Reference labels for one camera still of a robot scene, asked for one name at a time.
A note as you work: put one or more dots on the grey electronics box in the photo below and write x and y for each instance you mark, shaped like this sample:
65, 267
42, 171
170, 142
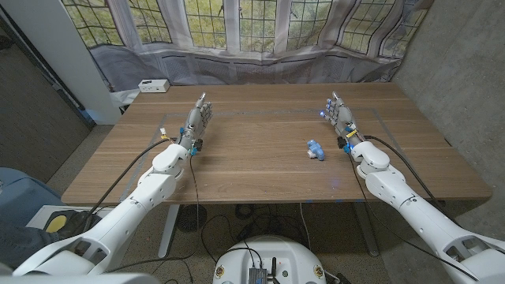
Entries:
257, 276

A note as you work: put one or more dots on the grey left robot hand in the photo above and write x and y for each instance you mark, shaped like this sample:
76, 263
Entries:
193, 126

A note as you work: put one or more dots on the yellow foot pedal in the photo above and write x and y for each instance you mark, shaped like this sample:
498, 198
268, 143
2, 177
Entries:
56, 224

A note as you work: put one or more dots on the white table leg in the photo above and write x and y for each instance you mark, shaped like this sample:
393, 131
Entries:
169, 232

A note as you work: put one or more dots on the person's leg dark trousers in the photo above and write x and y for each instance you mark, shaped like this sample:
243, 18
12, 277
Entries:
23, 240

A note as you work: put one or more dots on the printed window backdrop cloth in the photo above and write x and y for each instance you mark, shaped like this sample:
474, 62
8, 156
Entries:
256, 59

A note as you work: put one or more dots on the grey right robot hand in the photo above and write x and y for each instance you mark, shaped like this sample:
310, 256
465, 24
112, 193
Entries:
343, 118

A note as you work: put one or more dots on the white pedal floor board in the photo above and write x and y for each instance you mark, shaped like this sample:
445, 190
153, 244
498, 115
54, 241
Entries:
39, 217

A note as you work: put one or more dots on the white power strip box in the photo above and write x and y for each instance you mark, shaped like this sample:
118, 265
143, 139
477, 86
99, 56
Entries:
154, 86

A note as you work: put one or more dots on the light blue toy camera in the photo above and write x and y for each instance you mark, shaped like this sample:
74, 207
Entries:
316, 150

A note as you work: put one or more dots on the grey table leg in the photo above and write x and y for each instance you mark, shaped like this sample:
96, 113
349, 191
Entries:
366, 232

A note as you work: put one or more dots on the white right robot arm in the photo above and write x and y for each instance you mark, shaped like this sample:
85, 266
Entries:
414, 213

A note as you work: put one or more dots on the white robot torso base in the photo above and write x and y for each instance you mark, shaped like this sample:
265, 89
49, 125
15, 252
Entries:
272, 256

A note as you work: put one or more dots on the blue upholstered seat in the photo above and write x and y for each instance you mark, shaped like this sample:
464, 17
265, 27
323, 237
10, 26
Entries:
19, 197

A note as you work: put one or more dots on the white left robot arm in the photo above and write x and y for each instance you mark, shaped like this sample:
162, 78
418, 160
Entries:
130, 213

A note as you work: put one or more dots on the black round disc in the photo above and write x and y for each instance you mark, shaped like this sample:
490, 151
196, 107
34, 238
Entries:
191, 219

